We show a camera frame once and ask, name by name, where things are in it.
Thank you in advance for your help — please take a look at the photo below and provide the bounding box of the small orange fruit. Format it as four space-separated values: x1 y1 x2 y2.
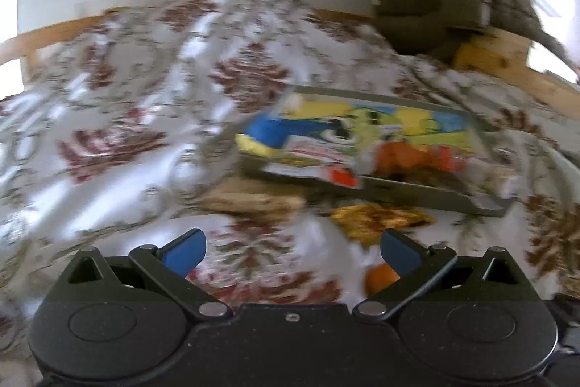
365 262 402 297

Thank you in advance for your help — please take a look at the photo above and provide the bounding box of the metal tray with cartoon print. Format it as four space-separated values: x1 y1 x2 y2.
236 84 517 218

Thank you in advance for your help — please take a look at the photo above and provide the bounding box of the white and red snack packet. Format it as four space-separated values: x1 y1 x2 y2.
267 133 368 190

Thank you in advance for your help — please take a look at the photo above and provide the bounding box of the wooden bed frame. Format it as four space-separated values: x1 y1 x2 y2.
0 13 580 107

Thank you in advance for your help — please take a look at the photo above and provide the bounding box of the floral satin blanket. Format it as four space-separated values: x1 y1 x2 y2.
0 0 580 370

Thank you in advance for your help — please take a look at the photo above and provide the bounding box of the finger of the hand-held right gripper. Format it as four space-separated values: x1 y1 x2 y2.
546 294 580 376

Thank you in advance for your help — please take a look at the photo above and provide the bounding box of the brown grain bar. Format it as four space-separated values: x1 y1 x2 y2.
199 178 306 218

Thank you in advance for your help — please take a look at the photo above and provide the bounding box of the window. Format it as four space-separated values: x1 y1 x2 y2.
0 0 23 100

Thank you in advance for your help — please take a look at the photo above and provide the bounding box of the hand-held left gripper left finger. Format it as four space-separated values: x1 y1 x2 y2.
59 228 233 321

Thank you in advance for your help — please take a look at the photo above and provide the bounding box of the golden crinkled snack wrapper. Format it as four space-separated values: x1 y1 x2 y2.
331 203 436 245

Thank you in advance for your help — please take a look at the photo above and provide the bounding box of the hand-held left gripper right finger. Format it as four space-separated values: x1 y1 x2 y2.
353 228 527 321

